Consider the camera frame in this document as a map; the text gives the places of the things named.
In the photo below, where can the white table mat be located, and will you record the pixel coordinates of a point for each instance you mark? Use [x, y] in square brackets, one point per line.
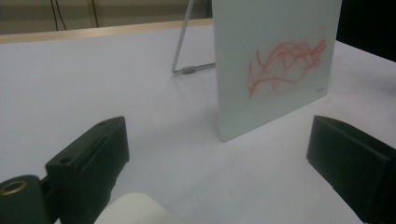
[93, 77]

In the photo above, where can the pale green glass whiteboard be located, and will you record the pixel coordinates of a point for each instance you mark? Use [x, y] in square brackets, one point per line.
[243, 46]

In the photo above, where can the wooden table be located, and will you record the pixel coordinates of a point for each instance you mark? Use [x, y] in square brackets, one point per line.
[93, 31]

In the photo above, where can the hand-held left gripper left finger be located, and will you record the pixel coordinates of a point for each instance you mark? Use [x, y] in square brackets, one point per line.
[90, 161]

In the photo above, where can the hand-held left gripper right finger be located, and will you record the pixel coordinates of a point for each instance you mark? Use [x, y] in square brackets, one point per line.
[358, 161]

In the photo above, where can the metal whiteboard stand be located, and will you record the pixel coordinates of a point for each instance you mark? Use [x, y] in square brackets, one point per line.
[181, 37]

